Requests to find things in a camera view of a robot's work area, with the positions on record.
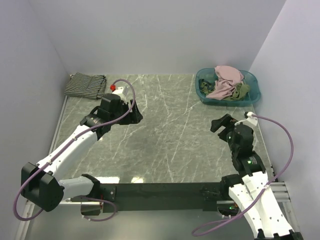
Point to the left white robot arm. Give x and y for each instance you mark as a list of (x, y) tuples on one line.
[(43, 183)]

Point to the olive green tank top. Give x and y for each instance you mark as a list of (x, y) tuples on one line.
[(238, 94)]

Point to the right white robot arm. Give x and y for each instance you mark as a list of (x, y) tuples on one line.
[(250, 188)]

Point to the striped folded tank top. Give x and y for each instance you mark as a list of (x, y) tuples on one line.
[(86, 86)]

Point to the teal plastic basket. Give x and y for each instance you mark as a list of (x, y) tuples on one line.
[(209, 76)]

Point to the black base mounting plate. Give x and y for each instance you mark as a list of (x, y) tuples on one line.
[(205, 196)]

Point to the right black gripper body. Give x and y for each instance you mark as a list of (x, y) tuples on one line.
[(231, 144)]

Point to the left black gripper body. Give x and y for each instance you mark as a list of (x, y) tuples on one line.
[(123, 108)]

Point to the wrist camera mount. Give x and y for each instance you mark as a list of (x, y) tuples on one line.
[(250, 120), (120, 91)]

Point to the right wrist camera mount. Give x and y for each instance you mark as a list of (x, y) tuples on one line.
[(250, 120)]

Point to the pink tank top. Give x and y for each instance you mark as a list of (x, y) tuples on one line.
[(228, 78)]

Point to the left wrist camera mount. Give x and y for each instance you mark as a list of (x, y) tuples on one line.
[(120, 91)]

